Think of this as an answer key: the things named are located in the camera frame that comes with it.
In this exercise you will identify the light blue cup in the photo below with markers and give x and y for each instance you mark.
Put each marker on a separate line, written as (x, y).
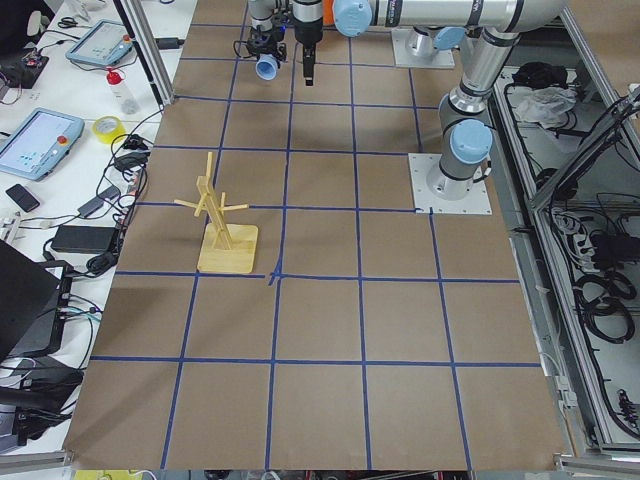
(266, 67)

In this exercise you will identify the black laptop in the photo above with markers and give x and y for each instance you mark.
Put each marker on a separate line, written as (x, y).
(32, 294)

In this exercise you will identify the black power brick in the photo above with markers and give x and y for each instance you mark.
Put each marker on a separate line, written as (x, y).
(83, 239)

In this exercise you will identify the teach pendant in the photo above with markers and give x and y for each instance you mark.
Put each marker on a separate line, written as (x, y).
(103, 45)
(40, 143)

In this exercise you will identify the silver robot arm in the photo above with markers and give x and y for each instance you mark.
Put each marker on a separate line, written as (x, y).
(265, 14)
(467, 141)

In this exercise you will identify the yellow tape roll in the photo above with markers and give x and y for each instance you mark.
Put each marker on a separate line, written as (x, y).
(108, 129)

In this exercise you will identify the near teach pendant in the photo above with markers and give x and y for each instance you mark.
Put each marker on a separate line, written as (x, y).
(40, 143)

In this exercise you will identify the aluminium frame post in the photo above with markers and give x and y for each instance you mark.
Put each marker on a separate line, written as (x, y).
(134, 19)

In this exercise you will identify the far teach pendant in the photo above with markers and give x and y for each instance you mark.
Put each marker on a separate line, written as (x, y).
(103, 45)

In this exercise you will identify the wooden cup rack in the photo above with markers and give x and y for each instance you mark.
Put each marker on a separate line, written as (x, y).
(226, 248)

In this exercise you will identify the black smartphone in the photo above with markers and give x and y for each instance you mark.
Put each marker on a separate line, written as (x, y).
(26, 201)

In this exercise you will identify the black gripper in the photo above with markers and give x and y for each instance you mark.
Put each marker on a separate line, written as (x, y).
(306, 25)
(259, 50)

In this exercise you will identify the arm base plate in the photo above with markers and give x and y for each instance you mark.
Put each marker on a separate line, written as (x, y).
(429, 48)
(435, 193)

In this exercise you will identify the white crumpled cloth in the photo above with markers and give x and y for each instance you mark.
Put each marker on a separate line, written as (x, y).
(547, 107)

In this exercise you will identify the red cap squeeze bottle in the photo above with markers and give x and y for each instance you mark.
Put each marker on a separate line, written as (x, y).
(121, 92)

